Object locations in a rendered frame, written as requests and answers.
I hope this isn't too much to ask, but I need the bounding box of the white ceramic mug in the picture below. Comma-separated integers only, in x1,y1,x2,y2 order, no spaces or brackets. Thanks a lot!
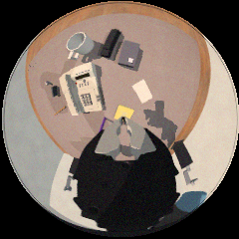
67,32,94,61

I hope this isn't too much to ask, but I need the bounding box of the yellow sticky note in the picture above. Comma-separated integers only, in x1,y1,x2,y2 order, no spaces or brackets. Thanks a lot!
115,105,134,119

